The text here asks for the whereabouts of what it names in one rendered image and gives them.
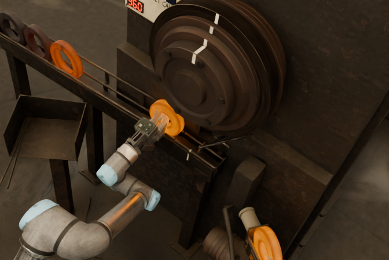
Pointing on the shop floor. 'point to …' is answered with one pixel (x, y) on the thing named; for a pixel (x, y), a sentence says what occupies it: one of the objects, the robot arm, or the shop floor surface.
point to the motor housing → (222, 245)
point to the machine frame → (292, 132)
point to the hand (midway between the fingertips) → (167, 114)
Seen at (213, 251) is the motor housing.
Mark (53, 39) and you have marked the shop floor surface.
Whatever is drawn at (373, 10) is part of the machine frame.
